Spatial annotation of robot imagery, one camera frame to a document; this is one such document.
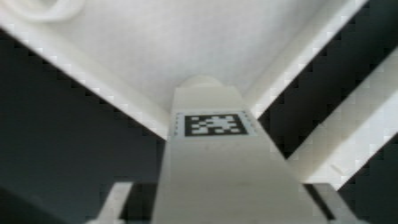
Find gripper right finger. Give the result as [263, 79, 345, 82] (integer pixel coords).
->
[308, 183, 368, 224]

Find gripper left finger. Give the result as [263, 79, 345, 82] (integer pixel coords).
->
[86, 182, 134, 224]

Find white bracket desk leg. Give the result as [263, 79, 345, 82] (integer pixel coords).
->
[151, 76, 327, 224]

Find white desk top tray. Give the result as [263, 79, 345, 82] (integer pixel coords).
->
[0, 0, 370, 135]

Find white front fence bar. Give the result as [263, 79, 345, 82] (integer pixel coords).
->
[288, 55, 398, 189]

